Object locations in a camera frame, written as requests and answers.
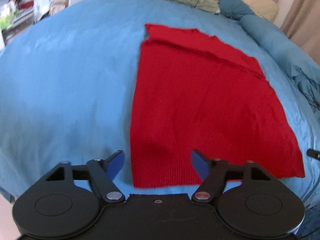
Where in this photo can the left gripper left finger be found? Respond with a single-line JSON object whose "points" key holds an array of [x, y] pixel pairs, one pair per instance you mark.
{"points": [[101, 175]]}

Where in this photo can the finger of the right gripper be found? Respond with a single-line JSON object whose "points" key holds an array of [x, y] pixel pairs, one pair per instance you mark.
{"points": [[313, 153]]}

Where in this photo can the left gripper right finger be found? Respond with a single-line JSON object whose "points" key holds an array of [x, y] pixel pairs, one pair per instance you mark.
{"points": [[213, 176]]}

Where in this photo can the red knit sweater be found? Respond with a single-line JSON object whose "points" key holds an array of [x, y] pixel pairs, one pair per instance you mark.
{"points": [[194, 92]]}

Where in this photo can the blue folded duvet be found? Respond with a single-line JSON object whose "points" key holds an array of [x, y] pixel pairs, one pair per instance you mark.
{"points": [[298, 65]]}

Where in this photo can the blue bed sheet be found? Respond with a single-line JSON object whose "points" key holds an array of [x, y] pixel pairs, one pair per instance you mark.
{"points": [[67, 84]]}

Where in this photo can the beige curtain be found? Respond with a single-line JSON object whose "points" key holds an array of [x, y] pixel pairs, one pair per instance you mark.
{"points": [[302, 25]]}

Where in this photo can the dark teal pillow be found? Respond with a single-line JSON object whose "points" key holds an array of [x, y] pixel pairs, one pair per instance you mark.
{"points": [[234, 9]]}

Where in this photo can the red box on shelf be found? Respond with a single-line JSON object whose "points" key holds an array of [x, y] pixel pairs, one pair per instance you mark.
{"points": [[26, 5]]}

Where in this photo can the white shelf desk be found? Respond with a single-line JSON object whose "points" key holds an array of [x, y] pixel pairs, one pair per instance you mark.
{"points": [[15, 21]]}

